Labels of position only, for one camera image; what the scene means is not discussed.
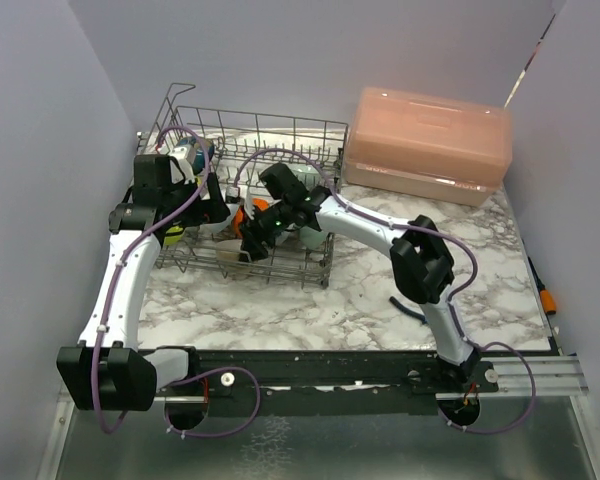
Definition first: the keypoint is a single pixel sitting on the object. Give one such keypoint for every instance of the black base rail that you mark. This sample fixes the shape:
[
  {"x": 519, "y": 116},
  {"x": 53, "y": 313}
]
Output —
[{"x": 322, "y": 383}]

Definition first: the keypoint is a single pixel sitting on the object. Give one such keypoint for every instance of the grey bowl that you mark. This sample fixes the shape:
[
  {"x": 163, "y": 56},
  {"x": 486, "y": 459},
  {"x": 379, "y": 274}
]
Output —
[{"x": 233, "y": 209}]

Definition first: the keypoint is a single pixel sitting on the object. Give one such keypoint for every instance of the beige patterned bowl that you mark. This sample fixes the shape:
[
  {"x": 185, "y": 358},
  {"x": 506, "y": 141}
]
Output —
[{"x": 228, "y": 250}]

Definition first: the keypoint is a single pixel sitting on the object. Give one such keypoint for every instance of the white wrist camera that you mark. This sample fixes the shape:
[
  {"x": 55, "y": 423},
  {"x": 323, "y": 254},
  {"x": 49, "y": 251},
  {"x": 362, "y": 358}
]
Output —
[
  {"x": 181, "y": 164},
  {"x": 236, "y": 201}
]

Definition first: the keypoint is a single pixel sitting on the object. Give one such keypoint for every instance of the white round bowl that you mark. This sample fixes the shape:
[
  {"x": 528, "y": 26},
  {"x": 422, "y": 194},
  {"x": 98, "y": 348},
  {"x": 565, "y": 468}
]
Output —
[{"x": 258, "y": 204}]

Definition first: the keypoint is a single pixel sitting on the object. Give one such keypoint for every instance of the dark brown bowl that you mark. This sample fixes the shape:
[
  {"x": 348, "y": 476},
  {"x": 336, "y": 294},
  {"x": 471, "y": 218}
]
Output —
[{"x": 203, "y": 146}]

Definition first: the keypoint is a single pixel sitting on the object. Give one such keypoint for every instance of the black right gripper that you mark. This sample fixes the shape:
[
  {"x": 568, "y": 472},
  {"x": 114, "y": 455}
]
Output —
[{"x": 253, "y": 236}]

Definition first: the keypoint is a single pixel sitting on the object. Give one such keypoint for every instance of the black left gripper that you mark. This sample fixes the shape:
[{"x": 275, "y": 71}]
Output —
[{"x": 208, "y": 210}]

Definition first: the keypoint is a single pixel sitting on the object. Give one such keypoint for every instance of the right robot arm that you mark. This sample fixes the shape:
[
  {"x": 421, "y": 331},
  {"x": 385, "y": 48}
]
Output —
[{"x": 421, "y": 262}]

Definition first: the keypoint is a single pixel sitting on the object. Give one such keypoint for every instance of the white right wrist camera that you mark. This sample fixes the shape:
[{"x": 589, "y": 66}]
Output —
[{"x": 236, "y": 201}]

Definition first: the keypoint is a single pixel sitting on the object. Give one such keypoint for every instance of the celadon green bowl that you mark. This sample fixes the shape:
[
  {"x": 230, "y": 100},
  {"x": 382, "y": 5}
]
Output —
[{"x": 312, "y": 239}]

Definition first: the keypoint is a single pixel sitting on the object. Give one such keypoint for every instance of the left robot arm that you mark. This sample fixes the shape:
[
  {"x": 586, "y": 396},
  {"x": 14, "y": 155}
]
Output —
[{"x": 105, "y": 369}]

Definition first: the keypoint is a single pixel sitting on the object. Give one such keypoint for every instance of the grey wire dish rack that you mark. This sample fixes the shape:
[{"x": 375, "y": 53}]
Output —
[{"x": 245, "y": 145}]

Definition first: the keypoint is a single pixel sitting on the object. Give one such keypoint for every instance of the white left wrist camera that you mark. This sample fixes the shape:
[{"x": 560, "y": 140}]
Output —
[{"x": 181, "y": 164}]

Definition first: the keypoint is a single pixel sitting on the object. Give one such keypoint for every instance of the orange-tipped screwdriver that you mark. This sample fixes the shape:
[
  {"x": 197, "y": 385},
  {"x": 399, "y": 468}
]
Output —
[{"x": 547, "y": 301}]

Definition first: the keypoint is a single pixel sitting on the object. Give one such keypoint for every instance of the blue-handled pliers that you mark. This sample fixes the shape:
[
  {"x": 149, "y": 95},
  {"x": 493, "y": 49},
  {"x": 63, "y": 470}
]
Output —
[{"x": 396, "y": 303}]

